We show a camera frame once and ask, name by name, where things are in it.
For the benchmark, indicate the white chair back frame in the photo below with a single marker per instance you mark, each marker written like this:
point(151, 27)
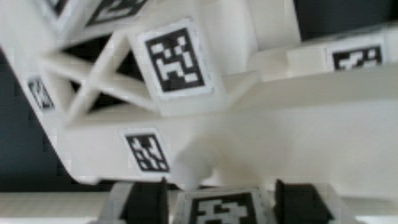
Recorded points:
point(132, 64)

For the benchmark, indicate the white front rail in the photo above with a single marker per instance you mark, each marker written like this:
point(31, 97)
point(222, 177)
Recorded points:
point(73, 207)

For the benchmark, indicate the white chair seat part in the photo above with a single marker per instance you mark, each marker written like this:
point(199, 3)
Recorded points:
point(308, 132)

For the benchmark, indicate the white chair leg tagged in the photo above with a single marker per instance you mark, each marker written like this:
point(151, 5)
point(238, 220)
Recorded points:
point(222, 206)

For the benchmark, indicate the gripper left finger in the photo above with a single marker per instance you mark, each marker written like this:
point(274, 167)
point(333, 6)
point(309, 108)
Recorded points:
point(135, 204)

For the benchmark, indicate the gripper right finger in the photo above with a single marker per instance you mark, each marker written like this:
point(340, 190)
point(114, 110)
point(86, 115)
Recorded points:
point(301, 207)

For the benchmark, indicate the white chair leg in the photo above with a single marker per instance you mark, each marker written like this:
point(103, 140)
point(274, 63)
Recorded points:
point(357, 52)

